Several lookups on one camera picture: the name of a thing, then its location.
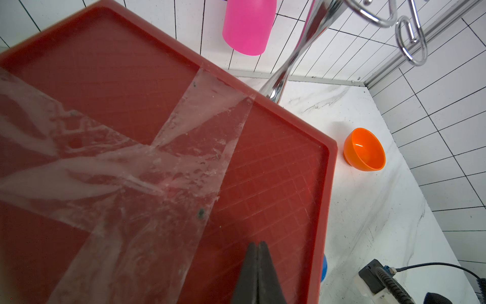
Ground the red plastic drawer cabinet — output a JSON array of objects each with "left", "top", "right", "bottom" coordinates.
[{"left": 1, "top": 1, "right": 337, "bottom": 303}]

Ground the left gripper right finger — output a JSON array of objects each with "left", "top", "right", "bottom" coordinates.
[{"left": 258, "top": 241, "right": 287, "bottom": 304}]

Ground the pink plastic goblet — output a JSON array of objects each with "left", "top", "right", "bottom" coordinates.
[{"left": 222, "top": 0, "right": 277, "bottom": 56}]

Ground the orange plastic bowl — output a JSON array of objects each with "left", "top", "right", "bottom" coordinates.
[{"left": 343, "top": 128, "right": 386, "bottom": 172}]

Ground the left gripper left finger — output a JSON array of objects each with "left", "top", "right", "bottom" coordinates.
[{"left": 230, "top": 243, "right": 258, "bottom": 304}]

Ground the silver wire cup rack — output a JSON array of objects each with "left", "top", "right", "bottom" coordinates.
[{"left": 259, "top": 0, "right": 429, "bottom": 104}]

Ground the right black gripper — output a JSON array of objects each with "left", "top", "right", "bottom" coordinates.
[{"left": 352, "top": 259, "right": 486, "bottom": 304}]

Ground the blue drawer knob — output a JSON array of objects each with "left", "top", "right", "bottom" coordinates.
[{"left": 321, "top": 256, "right": 328, "bottom": 282}]

